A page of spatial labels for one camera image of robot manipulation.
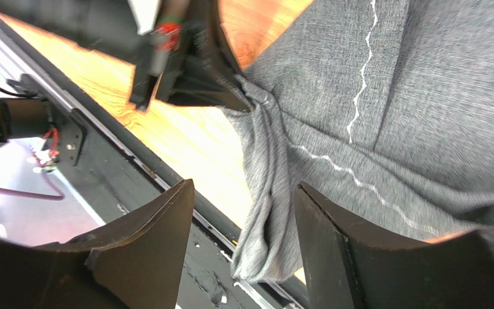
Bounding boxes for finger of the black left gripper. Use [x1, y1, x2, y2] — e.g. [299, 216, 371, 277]
[157, 1, 252, 113]

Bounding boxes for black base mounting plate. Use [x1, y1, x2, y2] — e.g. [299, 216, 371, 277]
[0, 21, 308, 308]

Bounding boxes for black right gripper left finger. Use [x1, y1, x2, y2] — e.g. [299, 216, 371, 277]
[0, 180, 194, 308]

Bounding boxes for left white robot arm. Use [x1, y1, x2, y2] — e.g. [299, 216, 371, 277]
[0, 1, 252, 112]

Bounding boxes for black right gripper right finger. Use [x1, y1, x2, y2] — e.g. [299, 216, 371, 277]
[294, 182, 494, 308]

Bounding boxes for grey cloth napkin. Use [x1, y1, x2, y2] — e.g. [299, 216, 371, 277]
[225, 1, 494, 283]

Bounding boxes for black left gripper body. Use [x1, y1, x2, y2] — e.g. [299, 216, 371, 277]
[128, 0, 190, 111]

